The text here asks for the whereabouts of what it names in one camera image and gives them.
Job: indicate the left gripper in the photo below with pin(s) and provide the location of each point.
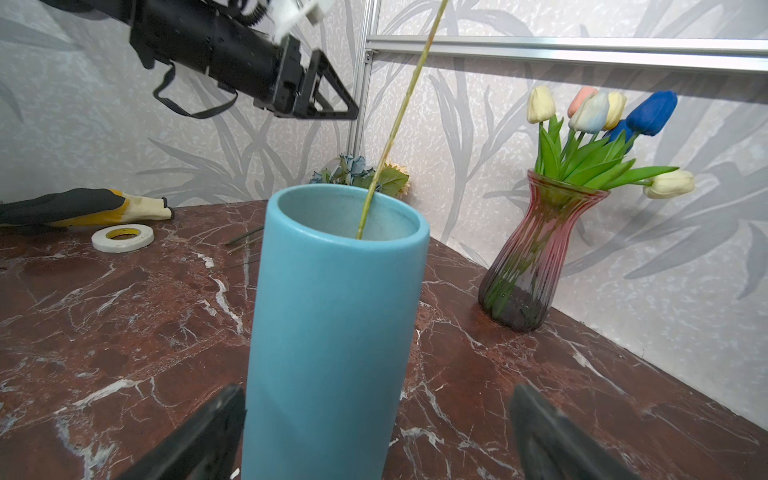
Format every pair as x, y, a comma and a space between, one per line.
202, 37

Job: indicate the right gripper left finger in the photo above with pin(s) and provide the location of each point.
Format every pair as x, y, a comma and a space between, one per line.
203, 447

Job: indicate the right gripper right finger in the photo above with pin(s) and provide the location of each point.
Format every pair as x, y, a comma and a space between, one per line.
551, 446

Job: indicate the cream sunflower stem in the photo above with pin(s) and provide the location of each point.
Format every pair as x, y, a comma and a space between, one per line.
372, 188

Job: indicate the red glass vase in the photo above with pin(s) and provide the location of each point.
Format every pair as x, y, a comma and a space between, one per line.
518, 289

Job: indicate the teal ceramic vase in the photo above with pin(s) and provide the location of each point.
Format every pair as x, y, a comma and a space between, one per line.
337, 295

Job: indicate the pink tulip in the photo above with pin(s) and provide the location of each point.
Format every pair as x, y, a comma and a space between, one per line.
584, 94

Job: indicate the white blue tulip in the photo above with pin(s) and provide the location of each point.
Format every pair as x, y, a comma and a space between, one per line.
590, 117

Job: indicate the dark blue tulip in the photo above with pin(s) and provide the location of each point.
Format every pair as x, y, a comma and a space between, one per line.
622, 135

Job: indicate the yellow cream tulip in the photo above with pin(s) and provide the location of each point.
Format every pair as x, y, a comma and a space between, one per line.
617, 103

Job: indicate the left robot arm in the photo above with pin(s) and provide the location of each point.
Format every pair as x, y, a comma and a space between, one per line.
252, 14

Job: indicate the teal hydrangea bouquet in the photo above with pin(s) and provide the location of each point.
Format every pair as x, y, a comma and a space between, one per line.
394, 180

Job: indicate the white tape roll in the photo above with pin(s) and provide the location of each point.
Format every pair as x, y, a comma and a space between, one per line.
122, 238

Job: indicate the black work glove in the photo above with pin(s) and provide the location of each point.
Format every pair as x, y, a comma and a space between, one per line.
82, 207

